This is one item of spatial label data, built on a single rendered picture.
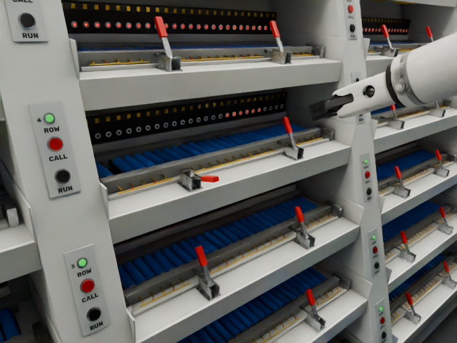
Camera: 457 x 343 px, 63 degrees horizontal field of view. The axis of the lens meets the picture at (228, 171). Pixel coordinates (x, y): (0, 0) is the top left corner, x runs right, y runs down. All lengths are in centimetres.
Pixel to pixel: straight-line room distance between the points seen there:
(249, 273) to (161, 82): 40
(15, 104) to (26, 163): 7
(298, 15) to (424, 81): 50
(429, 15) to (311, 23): 70
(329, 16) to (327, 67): 13
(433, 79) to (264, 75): 30
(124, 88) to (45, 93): 11
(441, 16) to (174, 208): 125
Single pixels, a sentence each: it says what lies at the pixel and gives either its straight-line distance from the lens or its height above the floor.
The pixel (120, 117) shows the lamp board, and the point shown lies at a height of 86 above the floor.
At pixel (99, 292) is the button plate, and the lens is 59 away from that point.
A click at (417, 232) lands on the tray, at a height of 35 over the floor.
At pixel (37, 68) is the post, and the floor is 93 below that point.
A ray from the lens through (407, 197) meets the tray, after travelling 120.
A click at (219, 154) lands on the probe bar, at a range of 73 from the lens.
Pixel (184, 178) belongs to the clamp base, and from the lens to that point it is 64.
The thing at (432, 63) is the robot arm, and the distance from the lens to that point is 60.
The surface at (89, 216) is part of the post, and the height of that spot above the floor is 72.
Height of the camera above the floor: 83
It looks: 9 degrees down
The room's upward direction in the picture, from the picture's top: 9 degrees counter-clockwise
